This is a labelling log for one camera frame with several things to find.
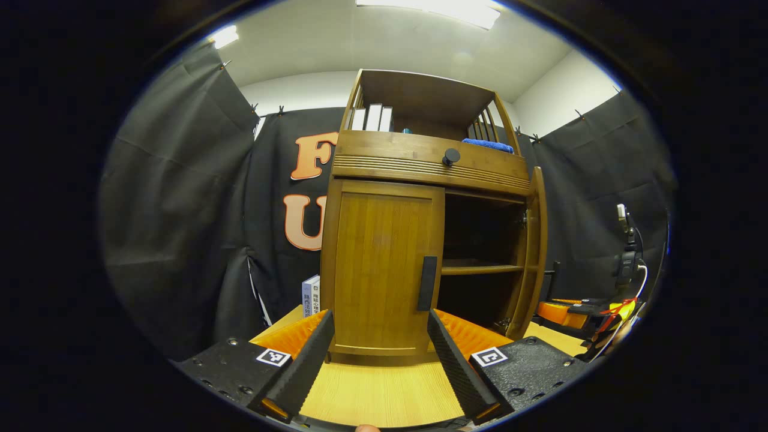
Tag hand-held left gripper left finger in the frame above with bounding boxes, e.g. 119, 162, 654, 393
174, 309, 335, 424

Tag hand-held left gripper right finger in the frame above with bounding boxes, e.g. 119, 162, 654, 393
427, 309, 592, 424

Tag wooden shoe cabinet door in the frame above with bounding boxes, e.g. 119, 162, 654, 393
324, 179, 446, 361
507, 167, 548, 341

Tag wooden double-door shoe cabinet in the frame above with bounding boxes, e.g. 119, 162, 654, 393
320, 69, 562, 367

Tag wooden inner cabinet shelf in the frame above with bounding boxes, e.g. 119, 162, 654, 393
441, 259, 526, 277

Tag black device on stand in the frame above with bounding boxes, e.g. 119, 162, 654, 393
615, 203, 647, 287

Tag white book printed spine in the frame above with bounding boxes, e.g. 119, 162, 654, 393
302, 275, 321, 319

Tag blue folded towel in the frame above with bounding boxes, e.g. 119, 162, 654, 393
462, 138, 515, 154

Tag black backdrop cloth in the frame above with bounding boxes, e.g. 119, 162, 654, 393
99, 42, 679, 361

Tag wooden ribbed drawer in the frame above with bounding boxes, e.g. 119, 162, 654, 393
332, 130, 532, 196

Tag small ceiling light panel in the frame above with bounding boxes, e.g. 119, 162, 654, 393
210, 25, 239, 50

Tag white cable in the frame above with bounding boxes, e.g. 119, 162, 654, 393
591, 264, 650, 361

